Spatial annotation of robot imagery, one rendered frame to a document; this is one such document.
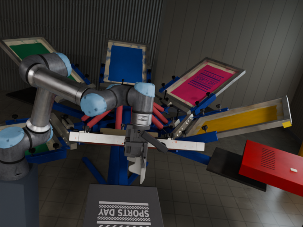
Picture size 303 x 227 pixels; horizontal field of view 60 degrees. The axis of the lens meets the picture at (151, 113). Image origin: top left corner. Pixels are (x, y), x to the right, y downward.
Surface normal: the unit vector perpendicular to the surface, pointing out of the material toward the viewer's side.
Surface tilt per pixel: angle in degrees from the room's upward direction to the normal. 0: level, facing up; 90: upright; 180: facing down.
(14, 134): 8
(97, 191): 0
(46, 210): 0
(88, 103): 90
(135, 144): 73
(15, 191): 90
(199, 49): 90
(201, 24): 90
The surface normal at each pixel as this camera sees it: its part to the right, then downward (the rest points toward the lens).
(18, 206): 0.02, 0.40
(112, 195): 0.15, -0.91
